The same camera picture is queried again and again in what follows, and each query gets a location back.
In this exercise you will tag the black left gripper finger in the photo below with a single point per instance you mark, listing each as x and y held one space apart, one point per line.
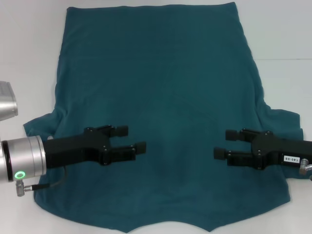
122 153
122 130

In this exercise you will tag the blue teal shirt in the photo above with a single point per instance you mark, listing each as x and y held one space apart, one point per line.
158 73

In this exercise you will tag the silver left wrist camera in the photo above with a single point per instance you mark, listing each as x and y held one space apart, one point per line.
7 107

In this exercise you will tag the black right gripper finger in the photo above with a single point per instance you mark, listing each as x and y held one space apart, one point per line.
240 158
232 134

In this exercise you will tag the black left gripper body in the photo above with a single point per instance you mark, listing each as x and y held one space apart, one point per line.
73 151

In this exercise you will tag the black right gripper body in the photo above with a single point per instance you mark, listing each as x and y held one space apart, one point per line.
273 151

